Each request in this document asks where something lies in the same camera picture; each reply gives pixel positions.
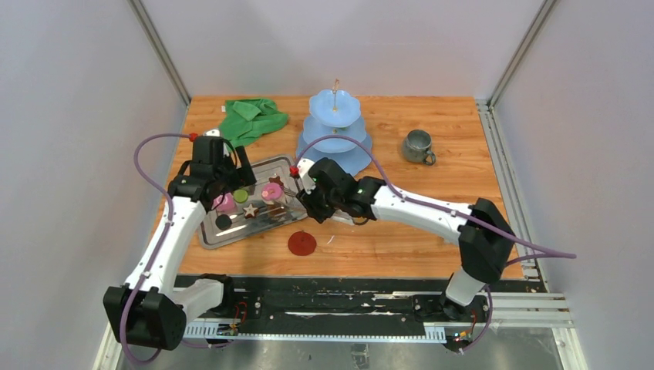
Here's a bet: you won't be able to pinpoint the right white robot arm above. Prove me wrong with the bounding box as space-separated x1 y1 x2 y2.
291 158 514 321

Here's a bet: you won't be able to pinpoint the black round cookie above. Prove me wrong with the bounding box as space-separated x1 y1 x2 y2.
214 214 232 231

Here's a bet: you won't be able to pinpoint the green macaron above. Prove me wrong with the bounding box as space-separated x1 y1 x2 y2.
232 189 249 204

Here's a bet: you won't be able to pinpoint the red round coaster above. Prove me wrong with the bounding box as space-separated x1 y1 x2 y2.
287 231 317 257

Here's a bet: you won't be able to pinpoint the white star cookie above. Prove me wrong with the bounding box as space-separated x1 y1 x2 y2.
243 203 259 219

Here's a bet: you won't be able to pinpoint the green cloth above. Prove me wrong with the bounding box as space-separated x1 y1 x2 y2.
218 97 289 147

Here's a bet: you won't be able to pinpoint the pink frosted donut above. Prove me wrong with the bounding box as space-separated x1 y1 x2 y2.
261 183 286 205

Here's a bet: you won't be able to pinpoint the blue three-tier cake stand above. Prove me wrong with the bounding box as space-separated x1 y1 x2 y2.
295 80 373 176

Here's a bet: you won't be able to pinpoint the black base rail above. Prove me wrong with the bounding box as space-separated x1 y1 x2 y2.
114 275 517 353

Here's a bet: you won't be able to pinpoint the brown star cookie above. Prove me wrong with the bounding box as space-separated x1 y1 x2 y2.
268 176 285 188

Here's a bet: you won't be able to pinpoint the steel rectangular tray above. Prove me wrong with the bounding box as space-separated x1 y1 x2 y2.
198 154 307 250

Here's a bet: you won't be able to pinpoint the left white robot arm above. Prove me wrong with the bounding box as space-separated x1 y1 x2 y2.
103 134 256 357

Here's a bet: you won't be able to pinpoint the steel serving tongs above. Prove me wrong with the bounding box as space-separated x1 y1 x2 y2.
274 188 355 226

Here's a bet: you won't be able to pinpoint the pink swirl roll cake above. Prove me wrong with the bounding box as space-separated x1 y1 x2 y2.
212 193 237 214

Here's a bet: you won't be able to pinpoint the grey ceramic mug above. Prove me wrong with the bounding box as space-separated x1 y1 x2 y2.
401 129 436 166

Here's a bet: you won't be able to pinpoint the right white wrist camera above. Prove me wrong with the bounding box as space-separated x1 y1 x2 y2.
297 157 315 194

